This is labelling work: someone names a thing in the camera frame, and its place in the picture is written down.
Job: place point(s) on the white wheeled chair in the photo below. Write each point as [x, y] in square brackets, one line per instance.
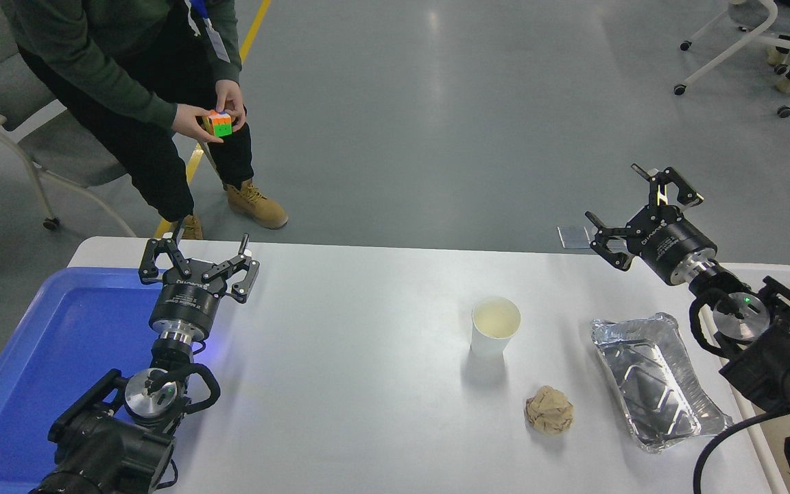
[755, 17]

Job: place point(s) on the person's left tan boot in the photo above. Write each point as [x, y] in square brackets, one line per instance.
[254, 204]

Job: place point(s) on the white paper cup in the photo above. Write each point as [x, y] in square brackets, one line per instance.
[495, 326]

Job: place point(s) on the person's tan boot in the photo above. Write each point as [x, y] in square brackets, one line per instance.
[254, 204]
[191, 228]

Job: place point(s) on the large pale bin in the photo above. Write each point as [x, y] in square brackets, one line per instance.
[769, 456]

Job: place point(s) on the crumpled tan paper ball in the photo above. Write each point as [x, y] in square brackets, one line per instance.
[549, 410]

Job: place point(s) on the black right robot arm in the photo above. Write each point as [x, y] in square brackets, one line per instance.
[786, 357]

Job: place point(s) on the person's right tan boot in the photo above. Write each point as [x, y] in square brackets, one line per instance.
[191, 228]

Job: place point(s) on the blue plastic tray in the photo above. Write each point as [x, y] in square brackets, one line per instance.
[59, 357]

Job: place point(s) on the colourful puzzle cube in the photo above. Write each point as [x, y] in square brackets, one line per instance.
[219, 125]

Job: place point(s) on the person's left hand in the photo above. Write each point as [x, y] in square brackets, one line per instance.
[232, 96]

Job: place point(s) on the person's right hand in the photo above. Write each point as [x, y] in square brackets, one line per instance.
[189, 122]

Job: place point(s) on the silver foil tray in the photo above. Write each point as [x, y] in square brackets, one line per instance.
[652, 384]

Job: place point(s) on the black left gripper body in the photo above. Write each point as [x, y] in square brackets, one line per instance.
[186, 305]

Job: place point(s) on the clear floor plate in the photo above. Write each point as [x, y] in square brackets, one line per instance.
[575, 237]

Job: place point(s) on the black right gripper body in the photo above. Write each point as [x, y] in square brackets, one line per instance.
[673, 245]

